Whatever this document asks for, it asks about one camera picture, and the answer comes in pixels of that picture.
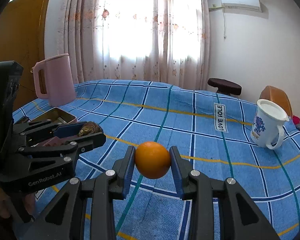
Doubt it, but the orange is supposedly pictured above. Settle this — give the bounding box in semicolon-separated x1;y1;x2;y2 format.
135;141;171;179

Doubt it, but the blue plaid tablecloth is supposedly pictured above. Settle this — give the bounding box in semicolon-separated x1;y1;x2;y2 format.
12;78;300;240

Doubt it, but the pink electric kettle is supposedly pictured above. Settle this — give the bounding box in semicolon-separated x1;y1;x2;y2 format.
32;53;76;107

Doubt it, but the dark round stool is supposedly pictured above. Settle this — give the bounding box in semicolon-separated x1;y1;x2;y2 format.
207;78;242;96

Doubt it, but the left hand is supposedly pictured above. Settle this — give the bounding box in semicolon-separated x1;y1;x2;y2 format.
0;186;37;219

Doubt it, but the sheer floral curtain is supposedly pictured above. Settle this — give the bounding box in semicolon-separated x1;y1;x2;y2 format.
55;0;211;90

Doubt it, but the white wall air conditioner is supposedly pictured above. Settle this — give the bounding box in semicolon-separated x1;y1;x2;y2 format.
221;0;262;12

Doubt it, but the pink metal tin box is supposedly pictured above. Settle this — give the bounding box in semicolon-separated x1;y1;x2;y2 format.
30;107;77;147

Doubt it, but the white blue floral mug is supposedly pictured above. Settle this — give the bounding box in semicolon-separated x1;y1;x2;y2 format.
250;99;289;150

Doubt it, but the brown wooden door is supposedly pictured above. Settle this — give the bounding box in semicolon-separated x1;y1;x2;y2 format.
0;0;49;110

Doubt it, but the pink red floral cloth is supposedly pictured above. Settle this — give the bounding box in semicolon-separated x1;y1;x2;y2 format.
292;115;300;131

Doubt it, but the orange wooden chair back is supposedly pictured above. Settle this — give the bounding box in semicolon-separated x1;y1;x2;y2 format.
259;86;293;118

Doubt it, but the dark wrinkled passion fruit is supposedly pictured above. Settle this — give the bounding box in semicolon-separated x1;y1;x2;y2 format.
78;121;103;137

